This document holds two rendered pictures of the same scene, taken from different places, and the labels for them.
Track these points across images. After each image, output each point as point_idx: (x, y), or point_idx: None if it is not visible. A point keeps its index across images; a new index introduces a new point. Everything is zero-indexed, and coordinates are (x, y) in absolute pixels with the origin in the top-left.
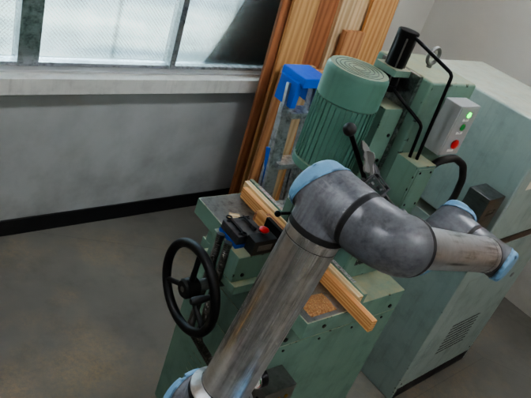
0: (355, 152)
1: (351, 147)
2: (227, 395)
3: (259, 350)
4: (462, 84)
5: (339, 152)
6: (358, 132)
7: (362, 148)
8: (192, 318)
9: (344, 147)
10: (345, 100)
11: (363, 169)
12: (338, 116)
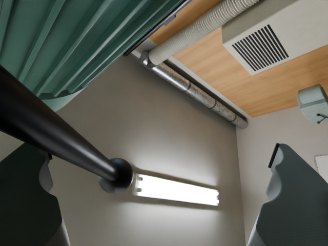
0: (94, 166)
1: (30, 7)
2: None
3: None
4: None
5: (110, 10)
6: (7, 54)
7: (51, 157)
8: None
9: (82, 36)
10: (73, 96)
11: (64, 225)
12: (92, 79)
